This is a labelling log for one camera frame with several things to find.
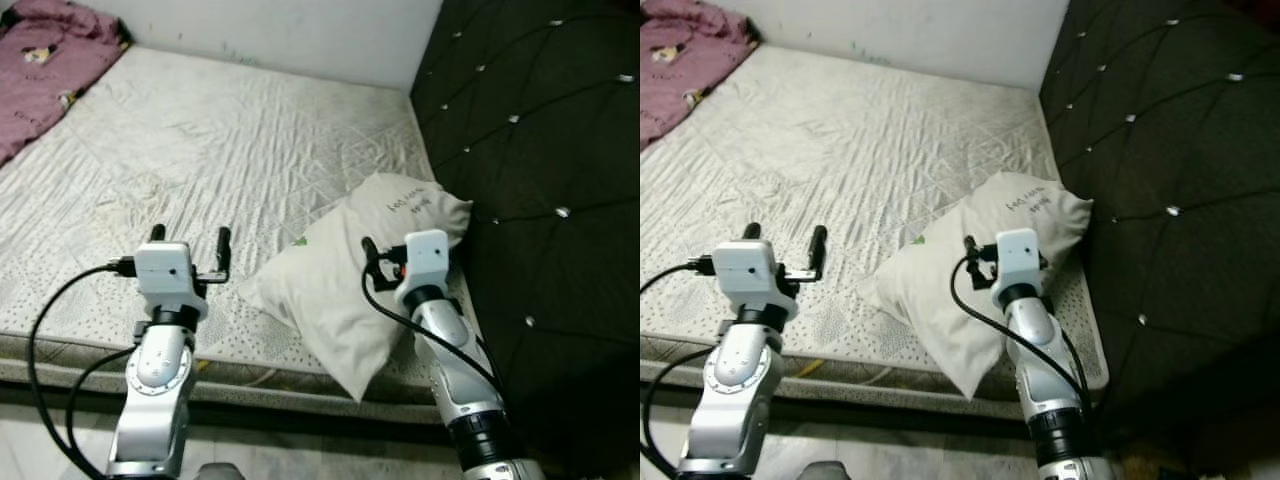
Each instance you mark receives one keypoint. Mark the dark bed base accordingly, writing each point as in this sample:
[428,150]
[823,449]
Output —
[900,420]
[300,420]

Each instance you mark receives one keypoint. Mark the dark tufted headboard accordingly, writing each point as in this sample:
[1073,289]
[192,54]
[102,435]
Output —
[540,150]
[1170,150]

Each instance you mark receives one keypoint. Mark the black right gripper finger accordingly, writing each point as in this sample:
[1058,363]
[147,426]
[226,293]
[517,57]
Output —
[370,252]
[970,248]

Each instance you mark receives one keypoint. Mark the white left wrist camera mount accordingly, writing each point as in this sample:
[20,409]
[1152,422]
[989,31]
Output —
[165,275]
[748,272]

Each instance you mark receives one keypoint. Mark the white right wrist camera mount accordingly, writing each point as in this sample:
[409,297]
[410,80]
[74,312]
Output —
[1018,258]
[425,260]

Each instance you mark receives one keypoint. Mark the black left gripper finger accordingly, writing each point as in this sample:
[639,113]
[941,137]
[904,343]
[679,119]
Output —
[819,248]
[751,232]
[157,234]
[224,250]

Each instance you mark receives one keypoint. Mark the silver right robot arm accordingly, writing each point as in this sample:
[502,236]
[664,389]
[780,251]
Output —
[455,370]
[1050,370]

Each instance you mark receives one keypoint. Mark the grey quilted mattress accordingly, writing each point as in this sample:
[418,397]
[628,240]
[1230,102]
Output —
[200,150]
[830,150]

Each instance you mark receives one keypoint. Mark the silver left robot leg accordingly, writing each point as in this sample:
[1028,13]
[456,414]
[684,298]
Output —
[826,471]
[220,472]

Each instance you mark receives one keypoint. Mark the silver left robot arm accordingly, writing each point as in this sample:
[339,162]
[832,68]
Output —
[155,390]
[730,390]

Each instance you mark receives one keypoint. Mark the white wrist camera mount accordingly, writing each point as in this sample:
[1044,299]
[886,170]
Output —
[1018,258]
[165,275]
[748,272]
[425,260]

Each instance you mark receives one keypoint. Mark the white pillow with lettering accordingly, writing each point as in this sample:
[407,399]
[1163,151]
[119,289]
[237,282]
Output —
[940,290]
[330,290]

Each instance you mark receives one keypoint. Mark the pink cartoon print blanket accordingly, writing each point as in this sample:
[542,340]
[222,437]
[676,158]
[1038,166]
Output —
[50,80]
[685,70]

